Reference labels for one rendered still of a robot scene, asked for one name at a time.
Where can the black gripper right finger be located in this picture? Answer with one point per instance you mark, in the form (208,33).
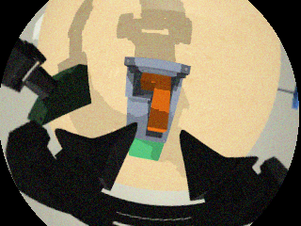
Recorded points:
(206,168)

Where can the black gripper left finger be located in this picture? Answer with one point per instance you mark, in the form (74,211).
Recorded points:
(105,154)

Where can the orange l-shaped part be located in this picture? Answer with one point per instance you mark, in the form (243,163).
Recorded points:
(160,84)

